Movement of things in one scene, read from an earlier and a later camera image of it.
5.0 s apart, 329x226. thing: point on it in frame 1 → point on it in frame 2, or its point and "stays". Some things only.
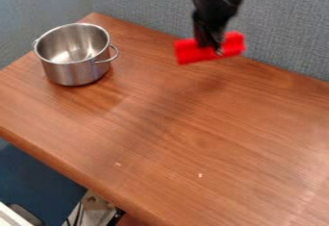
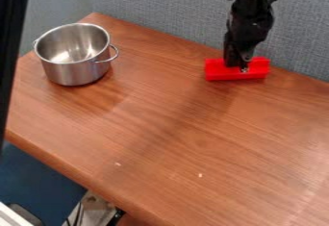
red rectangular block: [191, 53] → [219, 71]
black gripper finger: [209, 33] → [239, 56]
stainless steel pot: [76, 52] stays
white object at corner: [11, 217] stays
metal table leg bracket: [94, 212] stays
